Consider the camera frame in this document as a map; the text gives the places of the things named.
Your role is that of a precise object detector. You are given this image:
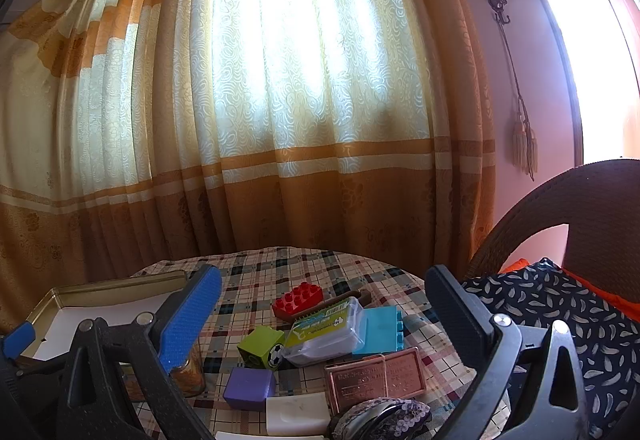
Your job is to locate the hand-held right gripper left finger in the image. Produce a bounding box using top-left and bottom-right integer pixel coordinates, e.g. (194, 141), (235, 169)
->
(57, 264), (223, 440)

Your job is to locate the tasselled curtain tieback cord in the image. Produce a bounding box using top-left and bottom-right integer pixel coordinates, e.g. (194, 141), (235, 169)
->
(500, 20), (540, 181)

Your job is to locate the dark feather print cushion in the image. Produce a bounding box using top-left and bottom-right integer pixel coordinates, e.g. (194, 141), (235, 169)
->
(460, 257), (640, 438)

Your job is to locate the light blue building brick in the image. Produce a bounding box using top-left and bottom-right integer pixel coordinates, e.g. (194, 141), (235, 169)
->
(352, 306), (405, 357)

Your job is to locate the checked tablecloth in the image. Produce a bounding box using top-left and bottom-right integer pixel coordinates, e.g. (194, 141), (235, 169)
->
(131, 247), (511, 440)

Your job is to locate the wooden window frame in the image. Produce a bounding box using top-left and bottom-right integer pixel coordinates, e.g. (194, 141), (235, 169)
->
(495, 0), (640, 168)

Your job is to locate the clear plastic box green label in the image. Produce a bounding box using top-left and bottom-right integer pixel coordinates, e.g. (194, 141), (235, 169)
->
(282, 297), (368, 367)

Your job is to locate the white soap case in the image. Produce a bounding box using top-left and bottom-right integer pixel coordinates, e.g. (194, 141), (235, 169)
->
(265, 394), (331, 436)

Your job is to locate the copper metal case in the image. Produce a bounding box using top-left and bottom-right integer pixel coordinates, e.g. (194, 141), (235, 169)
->
(324, 347), (427, 408)

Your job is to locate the gold tin box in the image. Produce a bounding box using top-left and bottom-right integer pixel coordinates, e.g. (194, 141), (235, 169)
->
(24, 270), (206, 373)

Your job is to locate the purple cube block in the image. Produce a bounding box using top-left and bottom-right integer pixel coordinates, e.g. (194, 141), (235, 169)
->
(223, 367), (277, 412)

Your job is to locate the red building brick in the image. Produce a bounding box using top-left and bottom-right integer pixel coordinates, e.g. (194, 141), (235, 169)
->
(272, 284), (325, 321)

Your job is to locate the brown wicker chair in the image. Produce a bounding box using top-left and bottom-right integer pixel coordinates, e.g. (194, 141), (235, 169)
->
(467, 160), (640, 321)

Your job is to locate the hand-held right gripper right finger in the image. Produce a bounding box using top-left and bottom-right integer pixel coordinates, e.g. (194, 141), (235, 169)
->
(424, 264), (591, 440)

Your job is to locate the sequined pouch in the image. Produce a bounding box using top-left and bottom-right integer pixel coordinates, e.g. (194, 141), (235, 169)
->
(327, 397), (433, 440)

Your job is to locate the glass jar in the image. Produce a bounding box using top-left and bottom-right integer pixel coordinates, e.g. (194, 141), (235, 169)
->
(122, 345), (207, 401)

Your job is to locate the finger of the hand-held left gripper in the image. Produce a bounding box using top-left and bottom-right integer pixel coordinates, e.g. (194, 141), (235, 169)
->
(0, 321), (37, 363)

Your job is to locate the green football print brick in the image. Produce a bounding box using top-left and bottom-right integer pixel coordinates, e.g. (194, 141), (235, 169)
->
(237, 326), (285, 372)

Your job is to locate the orange and cream curtain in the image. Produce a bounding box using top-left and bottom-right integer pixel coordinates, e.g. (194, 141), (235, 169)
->
(0, 0), (501, 336)

